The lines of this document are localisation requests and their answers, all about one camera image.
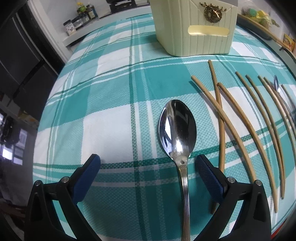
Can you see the bamboo chopstick six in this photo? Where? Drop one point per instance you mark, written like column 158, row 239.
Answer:
column 280, row 109

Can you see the teal plaid tablecloth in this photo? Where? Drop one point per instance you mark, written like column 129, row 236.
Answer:
column 107, row 101

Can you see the bamboo chopstick seven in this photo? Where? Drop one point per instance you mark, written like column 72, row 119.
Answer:
column 281, row 102

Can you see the bamboo chopstick four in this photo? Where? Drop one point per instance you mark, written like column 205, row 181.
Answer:
column 266, row 120

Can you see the large silver spoon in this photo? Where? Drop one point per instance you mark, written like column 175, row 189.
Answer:
column 177, row 134

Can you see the wooden cutting board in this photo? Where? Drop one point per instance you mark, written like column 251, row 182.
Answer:
column 261, row 31

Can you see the cream utensil holder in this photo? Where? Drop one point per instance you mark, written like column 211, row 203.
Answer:
column 190, row 28

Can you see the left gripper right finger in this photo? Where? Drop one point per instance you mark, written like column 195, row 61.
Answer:
column 253, row 221

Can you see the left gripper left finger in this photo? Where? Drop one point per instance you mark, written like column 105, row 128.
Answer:
column 43, row 221

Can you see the spice rack with bottles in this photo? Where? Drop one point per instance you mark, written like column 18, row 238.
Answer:
column 85, row 14

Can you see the black refrigerator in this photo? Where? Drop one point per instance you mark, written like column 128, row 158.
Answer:
column 29, row 64

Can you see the small silver spoon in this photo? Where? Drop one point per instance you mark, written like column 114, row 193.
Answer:
column 285, row 97

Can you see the bamboo chopstick one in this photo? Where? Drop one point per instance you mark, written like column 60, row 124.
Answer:
column 220, row 120

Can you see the bamboo chopstick two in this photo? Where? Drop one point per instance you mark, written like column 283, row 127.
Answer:
column 231, row 128

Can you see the bamboo chopstick five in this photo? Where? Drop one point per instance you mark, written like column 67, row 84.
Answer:
column 267, row 111

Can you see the bag of colourful sponges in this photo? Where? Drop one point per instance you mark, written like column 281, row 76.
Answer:
column 260, row 17

